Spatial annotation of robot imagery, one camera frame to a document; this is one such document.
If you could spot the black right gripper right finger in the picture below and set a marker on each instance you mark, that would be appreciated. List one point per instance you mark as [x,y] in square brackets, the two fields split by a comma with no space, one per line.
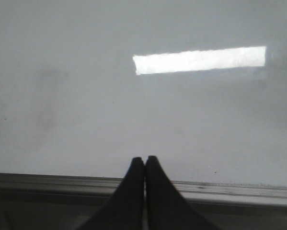
[166,207]

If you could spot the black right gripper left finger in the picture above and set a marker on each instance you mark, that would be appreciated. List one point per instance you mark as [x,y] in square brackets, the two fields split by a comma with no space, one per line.
[124,209]

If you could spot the white whiteboard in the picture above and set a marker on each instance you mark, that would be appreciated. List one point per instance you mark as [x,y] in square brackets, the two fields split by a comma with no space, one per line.
[86,85]

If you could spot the grey aluminium whiteboard frame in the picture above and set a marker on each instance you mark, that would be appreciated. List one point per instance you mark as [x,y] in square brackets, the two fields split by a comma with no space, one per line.
[195,192]

